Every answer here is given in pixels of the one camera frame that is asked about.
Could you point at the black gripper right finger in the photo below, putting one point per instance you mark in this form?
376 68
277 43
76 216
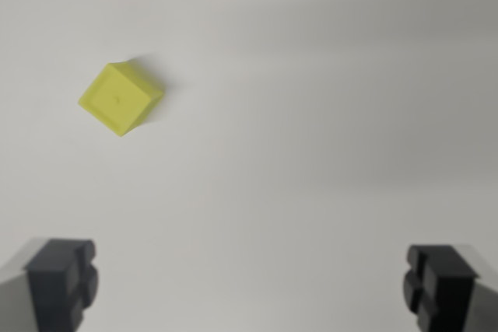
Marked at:
443 293

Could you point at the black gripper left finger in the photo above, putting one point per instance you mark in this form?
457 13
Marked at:
54 289

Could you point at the yellow cube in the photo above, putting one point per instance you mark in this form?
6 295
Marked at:
118 98

